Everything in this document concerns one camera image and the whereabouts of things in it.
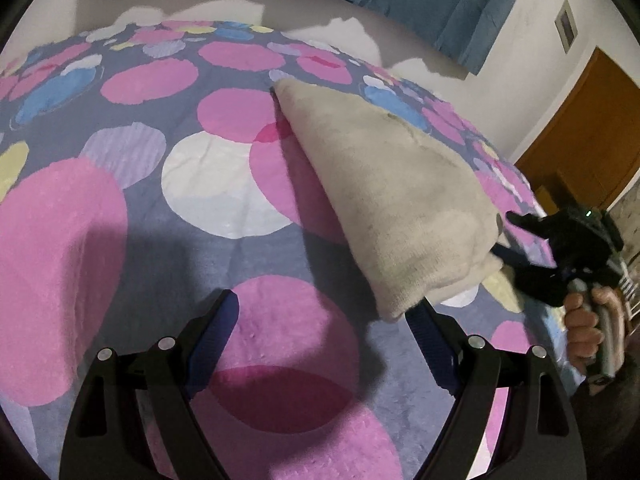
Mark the colourful circle print blanket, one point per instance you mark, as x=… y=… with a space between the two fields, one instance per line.
x=150 y=240

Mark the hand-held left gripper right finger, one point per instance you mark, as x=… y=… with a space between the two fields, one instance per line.
x=435 y=345

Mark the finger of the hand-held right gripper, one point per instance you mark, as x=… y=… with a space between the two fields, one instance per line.
x=525 y=272
x=530 y=223

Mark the person's right forearm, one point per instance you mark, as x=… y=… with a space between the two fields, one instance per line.
x=610 y=425

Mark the grey wall plate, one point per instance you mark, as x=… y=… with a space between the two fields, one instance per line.
x=566 y=25

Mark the wooden door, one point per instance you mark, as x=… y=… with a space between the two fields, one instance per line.
x=595 y=130

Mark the person's right hand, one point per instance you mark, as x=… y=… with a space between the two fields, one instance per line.
x=580 y=327

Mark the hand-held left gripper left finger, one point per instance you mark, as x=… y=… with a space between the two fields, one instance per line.
x=212 y=340

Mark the beige embroidered sweater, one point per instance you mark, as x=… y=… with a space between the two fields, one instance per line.
x=390 y=195

